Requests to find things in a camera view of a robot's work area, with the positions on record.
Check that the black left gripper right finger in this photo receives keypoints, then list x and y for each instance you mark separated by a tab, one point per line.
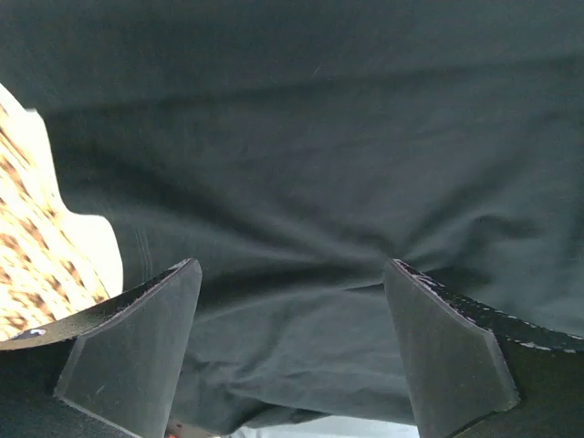
474	371

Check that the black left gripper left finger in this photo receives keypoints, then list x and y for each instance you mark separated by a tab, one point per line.
108	371

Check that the wicker laundry basket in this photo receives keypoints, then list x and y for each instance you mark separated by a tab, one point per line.
54	263

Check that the black flower print t-shirt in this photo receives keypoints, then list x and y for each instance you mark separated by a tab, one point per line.
294	148

